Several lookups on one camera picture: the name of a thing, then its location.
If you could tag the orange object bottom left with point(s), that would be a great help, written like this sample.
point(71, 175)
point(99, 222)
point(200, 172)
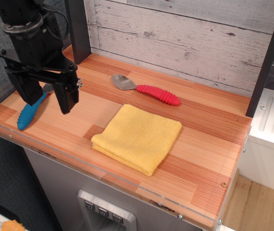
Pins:
point(12, 225)

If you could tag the dark right shelf post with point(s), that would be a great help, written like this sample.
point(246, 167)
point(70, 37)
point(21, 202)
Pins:
point(262, 78)

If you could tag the white toy sink unit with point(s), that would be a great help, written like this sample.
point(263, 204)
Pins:
point(257, 159)

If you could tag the blue handled metal fork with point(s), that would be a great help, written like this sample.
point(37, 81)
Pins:
point(29, 111)

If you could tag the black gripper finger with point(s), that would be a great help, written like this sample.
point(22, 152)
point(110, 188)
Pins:
point(29, 89)
point(67, 96)

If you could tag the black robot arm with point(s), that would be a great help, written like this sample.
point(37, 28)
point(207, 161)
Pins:
point(21, 10)

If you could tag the dark left shelf post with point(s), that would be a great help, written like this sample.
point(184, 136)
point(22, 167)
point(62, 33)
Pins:
point(76, 14)

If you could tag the silver dispenser button panel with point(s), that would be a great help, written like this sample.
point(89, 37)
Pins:
point(101, 215)

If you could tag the yellow folded dish towel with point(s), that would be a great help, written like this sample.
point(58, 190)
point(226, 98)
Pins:
point(137, 139)

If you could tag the dark shelf post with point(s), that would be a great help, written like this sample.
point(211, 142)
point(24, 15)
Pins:
point(76, 14)
point(262, 78)

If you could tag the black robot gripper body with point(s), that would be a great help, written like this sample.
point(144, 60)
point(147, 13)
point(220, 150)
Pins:
point(37, 53)

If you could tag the red handled metal spoon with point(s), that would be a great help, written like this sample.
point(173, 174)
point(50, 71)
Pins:
point(123, 83)

